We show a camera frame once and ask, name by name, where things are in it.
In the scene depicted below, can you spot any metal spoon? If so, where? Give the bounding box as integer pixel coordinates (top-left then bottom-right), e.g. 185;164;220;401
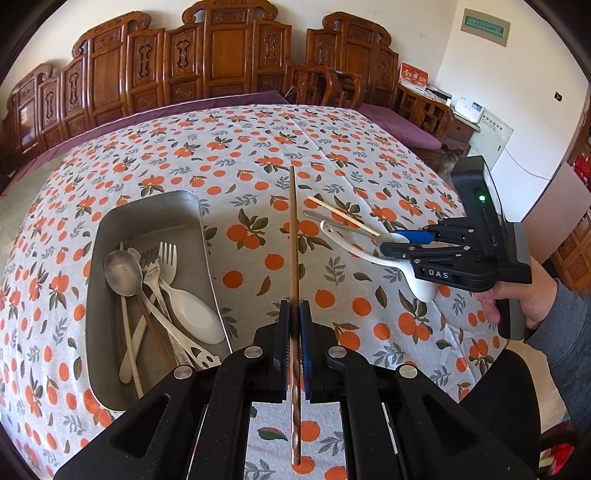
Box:
104;250;195;370

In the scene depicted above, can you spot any white desk telephone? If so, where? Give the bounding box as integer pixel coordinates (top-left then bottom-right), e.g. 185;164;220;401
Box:
450;96;485;123

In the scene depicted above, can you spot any red gift box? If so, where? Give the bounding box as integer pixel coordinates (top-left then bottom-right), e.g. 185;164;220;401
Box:
399;61;430;88

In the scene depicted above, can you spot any small carved wooden bench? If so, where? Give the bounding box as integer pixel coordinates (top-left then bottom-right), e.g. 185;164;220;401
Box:
286;11;455;155

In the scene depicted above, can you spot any white furniture panel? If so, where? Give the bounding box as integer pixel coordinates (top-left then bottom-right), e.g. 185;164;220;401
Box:
489;138;591;252

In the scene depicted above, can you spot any white plastic fork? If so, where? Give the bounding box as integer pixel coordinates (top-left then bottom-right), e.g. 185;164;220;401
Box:
158;242;222;370

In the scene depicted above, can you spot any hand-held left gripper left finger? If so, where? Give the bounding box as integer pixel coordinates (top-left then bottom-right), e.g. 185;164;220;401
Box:
52;299;293;480

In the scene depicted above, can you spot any wooden lattice cabinet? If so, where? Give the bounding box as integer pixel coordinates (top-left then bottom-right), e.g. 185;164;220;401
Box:
551;222;591;289

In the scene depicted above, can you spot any wooden side table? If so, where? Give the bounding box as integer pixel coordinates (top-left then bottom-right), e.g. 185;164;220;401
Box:
441;111;476;158

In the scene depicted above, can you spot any brown chopstick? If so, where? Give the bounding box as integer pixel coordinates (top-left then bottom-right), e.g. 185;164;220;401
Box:
134;295;176;370
288;165;303;468

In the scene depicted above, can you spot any metal tray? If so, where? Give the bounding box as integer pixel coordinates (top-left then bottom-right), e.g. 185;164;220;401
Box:
85;189;232;411

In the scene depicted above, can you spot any long purple seat cushion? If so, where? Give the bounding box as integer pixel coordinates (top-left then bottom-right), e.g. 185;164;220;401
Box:
0;90;289;197

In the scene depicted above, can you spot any short purple seat cushion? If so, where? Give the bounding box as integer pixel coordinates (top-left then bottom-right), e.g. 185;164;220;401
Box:
360;102;444;151

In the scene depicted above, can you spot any person's right hand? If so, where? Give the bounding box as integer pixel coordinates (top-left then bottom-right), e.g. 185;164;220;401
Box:
477;257;561;330

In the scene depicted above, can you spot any long carved wooden bench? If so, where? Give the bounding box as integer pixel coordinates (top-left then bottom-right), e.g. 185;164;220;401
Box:
0;0;298;174

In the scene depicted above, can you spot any white soup spoon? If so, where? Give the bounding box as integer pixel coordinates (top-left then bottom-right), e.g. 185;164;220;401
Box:
320;220;438;302

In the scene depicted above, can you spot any orange print tablecloth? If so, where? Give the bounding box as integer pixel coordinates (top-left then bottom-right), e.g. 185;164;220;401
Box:
0;104;509;480

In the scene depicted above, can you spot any person's black clothing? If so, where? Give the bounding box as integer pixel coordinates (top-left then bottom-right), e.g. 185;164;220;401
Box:
461;348;542;480

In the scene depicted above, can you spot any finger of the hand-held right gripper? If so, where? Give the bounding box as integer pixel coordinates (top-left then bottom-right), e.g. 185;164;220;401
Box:
379;244;472;268
394;220;477;248

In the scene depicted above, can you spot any person's right forearm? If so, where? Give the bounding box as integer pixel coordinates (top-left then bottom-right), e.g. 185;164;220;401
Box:
524;281;591;435

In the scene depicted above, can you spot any wall electrical panel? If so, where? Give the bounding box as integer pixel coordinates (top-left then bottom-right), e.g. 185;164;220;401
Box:
461;8;512;48

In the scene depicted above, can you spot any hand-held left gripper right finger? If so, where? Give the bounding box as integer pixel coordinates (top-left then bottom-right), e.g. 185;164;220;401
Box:
298;300;540;480

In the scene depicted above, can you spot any white plastic spoon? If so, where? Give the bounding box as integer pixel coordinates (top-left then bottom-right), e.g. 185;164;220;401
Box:
127;247;227;345

